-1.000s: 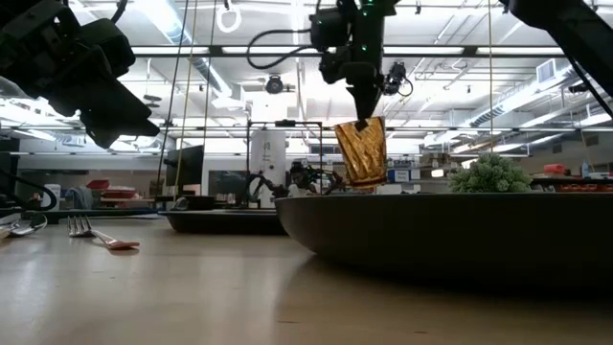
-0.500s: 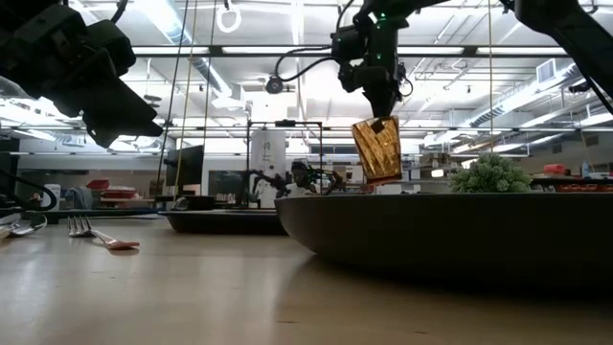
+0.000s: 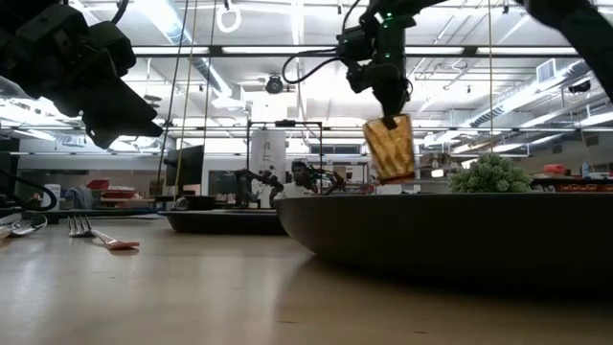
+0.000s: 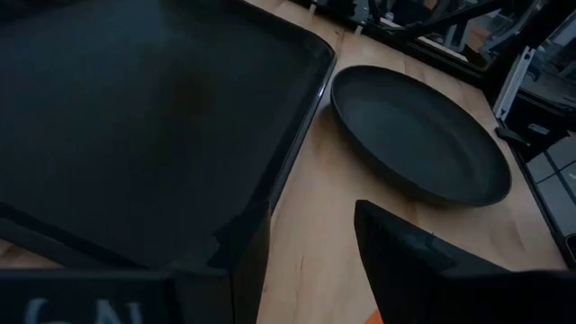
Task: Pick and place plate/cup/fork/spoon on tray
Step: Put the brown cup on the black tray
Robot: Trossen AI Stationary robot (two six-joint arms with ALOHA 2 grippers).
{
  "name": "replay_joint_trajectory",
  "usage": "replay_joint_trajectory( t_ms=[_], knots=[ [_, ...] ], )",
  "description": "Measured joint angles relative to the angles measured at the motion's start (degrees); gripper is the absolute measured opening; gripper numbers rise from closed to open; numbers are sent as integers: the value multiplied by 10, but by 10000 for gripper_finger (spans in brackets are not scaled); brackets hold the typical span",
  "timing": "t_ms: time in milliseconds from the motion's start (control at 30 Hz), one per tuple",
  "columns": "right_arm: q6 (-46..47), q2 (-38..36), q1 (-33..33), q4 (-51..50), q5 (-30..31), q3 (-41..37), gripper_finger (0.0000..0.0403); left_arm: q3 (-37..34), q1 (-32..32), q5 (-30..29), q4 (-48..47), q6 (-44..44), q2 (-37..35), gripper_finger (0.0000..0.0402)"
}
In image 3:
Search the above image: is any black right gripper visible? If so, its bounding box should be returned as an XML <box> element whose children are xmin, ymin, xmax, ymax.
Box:
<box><xmin>345</xmin><ymin>60</ymin><xmax>414</xmax><ymax>131</ymax></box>

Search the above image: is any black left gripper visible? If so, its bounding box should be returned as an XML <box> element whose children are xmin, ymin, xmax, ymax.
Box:
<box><xmin>0</xmin><ymin>3</ymin><xmax>165</xmax><ymax>150</ymax></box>

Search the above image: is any metal fork orange handle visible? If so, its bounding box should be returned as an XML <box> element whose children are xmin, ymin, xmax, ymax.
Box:
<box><xmin>66</xmin><ymin>215</ymin><xmax>141</xmax><ymax>251</ymax></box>

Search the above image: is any black round plate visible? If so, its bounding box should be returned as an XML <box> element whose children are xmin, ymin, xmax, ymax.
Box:
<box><xmin>274</xmin><ymin>192</ymin><xmax>613</xmax><ymax>293</ymax></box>

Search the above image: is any black rectangular tray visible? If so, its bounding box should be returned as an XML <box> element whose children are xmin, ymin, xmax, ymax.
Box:
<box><xmin>159</xmin><ymin>209</ymin><xmax>288</xmax><ymax>237</ymax></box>

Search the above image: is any black computer monitor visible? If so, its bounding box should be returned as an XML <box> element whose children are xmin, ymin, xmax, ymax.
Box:
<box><xmin>165</xmin><ymin>145</ymin><xmax>206</xmax><ymax>196</ymax></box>

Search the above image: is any small green artificial plant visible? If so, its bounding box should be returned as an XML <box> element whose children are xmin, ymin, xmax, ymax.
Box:
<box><xmin>448</xmin><ymin>151</ymin><xmax>533</xmax><ymax>195</ymax></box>

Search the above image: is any person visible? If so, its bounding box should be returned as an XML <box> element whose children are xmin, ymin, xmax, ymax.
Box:
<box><xmin>270</xmin><ymin>160</ymin><xmax>320</xmax><ymax>208</ymax></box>

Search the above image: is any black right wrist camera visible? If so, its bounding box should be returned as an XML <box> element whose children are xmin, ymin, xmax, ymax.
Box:
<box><xmin>334</xmin><ymin>26</ymin><xmax>380</xmax><ymax>62</ymax></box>

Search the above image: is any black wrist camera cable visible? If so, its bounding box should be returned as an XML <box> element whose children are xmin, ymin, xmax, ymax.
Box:
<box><xmin>282</xmin><ymin>46</ymin><xmax>347</xmax><ymax>85</ymax></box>

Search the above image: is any black thick cable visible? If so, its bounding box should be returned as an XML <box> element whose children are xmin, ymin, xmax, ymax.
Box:
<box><xmin>0</xmin><ymin>167</ymin><xmax>58</xmax><ymax>213</ymax></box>

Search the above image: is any white hanging ring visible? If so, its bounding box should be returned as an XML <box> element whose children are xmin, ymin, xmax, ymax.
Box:
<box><xmin>215</xmin><ymin>3</ymin><xmax>243</xmax><ymax>35</ymax></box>

